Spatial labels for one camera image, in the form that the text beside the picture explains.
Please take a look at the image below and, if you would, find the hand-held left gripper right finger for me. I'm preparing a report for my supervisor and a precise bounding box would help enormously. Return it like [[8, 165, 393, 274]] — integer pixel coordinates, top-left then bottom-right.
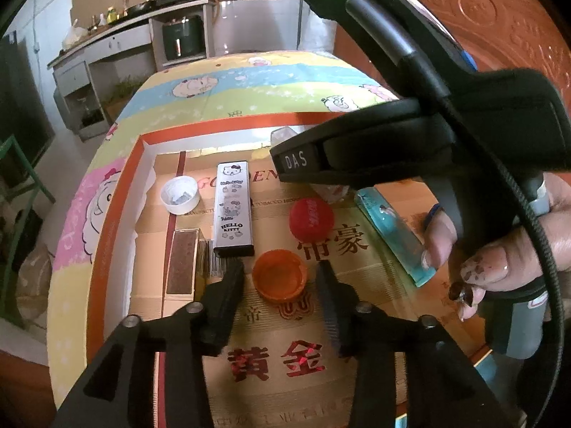
[[316, 261, 509, 428]]

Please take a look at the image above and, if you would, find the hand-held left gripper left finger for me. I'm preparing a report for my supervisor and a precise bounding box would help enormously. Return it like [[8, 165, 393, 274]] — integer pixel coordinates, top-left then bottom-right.
[[54, 259, 245, 428]]

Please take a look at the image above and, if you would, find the orange bottle cap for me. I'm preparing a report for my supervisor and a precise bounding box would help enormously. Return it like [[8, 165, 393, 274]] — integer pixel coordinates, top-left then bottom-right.
[[252, 250, 309, 301]]

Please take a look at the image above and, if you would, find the matchbox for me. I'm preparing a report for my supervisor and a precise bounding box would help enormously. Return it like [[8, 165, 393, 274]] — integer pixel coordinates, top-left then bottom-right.
[[166, 228, 200, 297]]

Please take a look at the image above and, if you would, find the red bottle cap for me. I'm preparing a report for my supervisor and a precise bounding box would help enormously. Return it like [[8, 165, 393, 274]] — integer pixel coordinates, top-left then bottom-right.
[[288, 197, 335, 241]]

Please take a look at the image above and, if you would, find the silver cartoon cat box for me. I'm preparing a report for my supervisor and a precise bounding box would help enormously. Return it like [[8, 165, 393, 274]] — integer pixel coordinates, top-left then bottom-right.
[[213, 162, 256, 258]]

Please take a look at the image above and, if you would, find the white bottle cap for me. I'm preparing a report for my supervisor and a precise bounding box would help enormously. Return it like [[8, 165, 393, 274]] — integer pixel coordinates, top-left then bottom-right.
[[161, 176, 201, 215]]

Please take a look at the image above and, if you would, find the shallow orange-rimmed box tray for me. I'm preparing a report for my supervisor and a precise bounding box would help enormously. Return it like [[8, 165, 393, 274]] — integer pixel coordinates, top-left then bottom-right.
[[87, 120, 496, 428]]

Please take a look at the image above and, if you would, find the person's right hand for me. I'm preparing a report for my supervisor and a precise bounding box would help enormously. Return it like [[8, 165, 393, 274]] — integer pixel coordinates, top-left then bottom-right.
[[421, 173, 571, 321]]

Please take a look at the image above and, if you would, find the carved wooden door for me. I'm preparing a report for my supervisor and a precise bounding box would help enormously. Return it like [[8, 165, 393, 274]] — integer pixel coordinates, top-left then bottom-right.
[[332, 0, 571, 143]]

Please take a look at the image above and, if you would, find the green potted plant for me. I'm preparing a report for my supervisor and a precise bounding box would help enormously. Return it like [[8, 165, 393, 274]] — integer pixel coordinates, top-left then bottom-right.
[[102, 78, 143, 117]]

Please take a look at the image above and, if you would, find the dark green air fryer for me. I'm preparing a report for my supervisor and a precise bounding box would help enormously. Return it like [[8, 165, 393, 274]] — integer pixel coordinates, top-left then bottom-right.
[[161, 15, 203, 61]]

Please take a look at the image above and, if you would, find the green wooden chair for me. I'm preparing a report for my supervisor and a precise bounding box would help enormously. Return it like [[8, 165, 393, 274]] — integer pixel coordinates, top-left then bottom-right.
[[0, 136, 56, 215]]

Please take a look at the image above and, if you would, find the grey kitchen counter cabinet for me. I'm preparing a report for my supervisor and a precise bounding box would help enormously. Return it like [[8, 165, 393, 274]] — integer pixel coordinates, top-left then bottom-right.
[[47, 0, 219, 139]]

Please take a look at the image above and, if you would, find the white plastic bag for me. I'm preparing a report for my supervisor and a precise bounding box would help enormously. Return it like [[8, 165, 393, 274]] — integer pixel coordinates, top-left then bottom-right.
[[61, 19, 89, 50]]

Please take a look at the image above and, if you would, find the blue finger ring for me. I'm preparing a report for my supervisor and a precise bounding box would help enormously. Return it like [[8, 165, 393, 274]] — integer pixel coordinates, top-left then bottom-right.
[[424, 203, 443, 233]]

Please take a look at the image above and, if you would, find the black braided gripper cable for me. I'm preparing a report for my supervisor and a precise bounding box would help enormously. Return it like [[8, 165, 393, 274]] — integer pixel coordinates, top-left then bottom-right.
[[345, 0, 571, 428]]

